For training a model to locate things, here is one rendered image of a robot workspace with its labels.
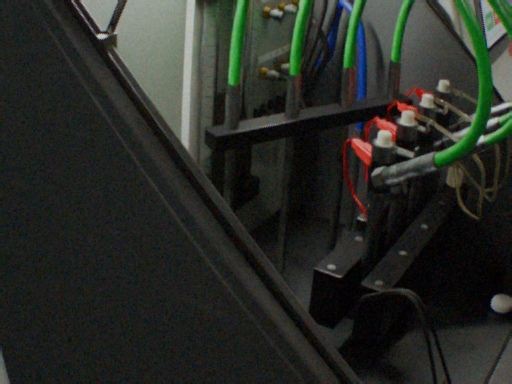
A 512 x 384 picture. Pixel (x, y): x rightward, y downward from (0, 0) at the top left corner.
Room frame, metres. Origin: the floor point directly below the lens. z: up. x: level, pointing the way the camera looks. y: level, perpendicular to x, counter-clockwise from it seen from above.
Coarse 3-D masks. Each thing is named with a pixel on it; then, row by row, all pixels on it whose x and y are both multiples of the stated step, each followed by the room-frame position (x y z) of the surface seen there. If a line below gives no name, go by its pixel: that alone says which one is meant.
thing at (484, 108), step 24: (240, 0) 0.90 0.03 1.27; (456, 0) 0.65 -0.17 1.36; (240, 24) 0.90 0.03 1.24; (240, 48) 0.91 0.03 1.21; (480, 48) 0.62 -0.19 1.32; (240, 72) 0.91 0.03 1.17; (480, 72) 0.62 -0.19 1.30; (480, 96) 0.62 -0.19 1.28; (480, 120) 0.61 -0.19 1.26; (456, 144) 0.64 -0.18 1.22
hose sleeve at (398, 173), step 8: (408, 160) 0.69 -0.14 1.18; (416, 160) 0.67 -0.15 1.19; (424, 160) 0.66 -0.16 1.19; (432, 160) 0.65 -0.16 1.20; (384, 168) 0.71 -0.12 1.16; (392, 168) 0.69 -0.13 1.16; (400, 168) 0.68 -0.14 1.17; (408, 168) 0.67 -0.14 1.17; (416, 168) 0.67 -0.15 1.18; (424, 168) 0.66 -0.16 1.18; (432, 168) 0.65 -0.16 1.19; (440, 168) 0.65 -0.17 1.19; (384, 176) 0.70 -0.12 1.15; (392, 176) 0.69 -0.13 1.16; (400, 176) 0.68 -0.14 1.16; (408, 176) 0.68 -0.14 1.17; (416, 176) 0.67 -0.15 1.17
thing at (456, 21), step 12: (432, 0) 1.15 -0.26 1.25; (444, 0) 1.14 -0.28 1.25; (444, 12) 1.14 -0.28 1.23; (456, 12) 1.16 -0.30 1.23; (456, 24) 1.13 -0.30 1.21; (468, 36) 1.18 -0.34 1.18; (504, 60) 1.39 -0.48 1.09; (492, 72) 1.29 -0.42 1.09; (504, 72) 1.38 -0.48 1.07; (504, 84) 1.36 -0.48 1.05; (504, 96) 1.35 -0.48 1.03
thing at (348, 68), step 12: (360, 0) 1.00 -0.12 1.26; (360, 12) 1.00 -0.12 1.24; (348, 36) 1.01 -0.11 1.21; (348, 48) 1.01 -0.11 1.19; (348, 60) 1.01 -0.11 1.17; (348, 72) 1.00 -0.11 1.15; (348, 84) 1.00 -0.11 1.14; (348, 96) 1.00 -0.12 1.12; (348, 108) 1.01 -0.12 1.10; (492, 120) 0.90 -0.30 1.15; (504, 120) 0.89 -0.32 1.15; (456, 132) 0.93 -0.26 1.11; (492, 132) 0.90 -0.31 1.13; (444, 144) 0.93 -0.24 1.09
